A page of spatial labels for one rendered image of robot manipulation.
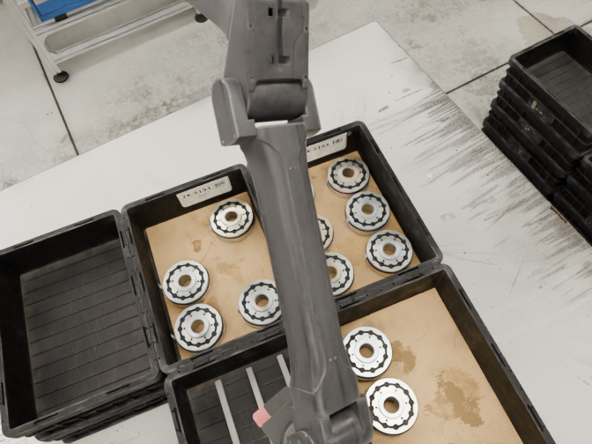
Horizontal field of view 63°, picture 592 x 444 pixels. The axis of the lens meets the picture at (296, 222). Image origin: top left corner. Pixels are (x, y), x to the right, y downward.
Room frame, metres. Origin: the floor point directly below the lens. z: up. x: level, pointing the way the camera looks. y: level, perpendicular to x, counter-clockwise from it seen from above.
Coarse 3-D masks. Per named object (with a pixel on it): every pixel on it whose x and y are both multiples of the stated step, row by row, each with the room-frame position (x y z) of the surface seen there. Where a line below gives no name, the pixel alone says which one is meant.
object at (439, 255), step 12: (324, 132) 0.71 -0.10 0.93; (336, 132) 0.71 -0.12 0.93; (372, 144) 0.66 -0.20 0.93; (384, 156) 0.62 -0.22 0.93; (384, 168) 0.59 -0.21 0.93; (252, 180) 0.61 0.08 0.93; (396, 180) 0.55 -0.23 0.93; (408, 204) 0.49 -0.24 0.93; (420, 228) 0.43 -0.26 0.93; (432, 240) 0.40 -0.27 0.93; (420, 264) 0.35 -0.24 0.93; (432, 264) 0.35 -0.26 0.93; (396, 276) 0.33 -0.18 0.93; (408, 276) 0.33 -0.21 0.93; (360, 288) 0.32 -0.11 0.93; (372, 288) 0.31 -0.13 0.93
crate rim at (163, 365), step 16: (208, 176) 0.64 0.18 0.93; (160, 192) 0.61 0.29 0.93; (176, 192) 0.61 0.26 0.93; (128, 208) 0.59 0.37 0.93; (256, 208) 0.54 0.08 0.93; (128, 224) 0.54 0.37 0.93; (128, 240) 0.50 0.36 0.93; (144, 288) 0.39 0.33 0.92; (144, 304) 0.35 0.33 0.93; (256, 336) 0.25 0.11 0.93; (160, 352) 0.25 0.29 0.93; (160, 368) 0.22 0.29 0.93; (176, 368) 0.22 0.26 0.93
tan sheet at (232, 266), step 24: (192, 216) 0.60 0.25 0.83; (168, 240) 0.54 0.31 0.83; (192, 240) 0.53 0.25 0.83; (216, 240) 0.52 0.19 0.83; (264, 240) 0.50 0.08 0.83; (168, 264) 0.48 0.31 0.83; (216, 264) 0.46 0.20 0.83; (240, 264) 0.45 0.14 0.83; (264, 264) 0.44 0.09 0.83; (216, 288) 0.40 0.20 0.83; (240, 288) 0.39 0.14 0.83; (168, 312) 0.36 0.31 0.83; (240, 336) 0.29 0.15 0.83
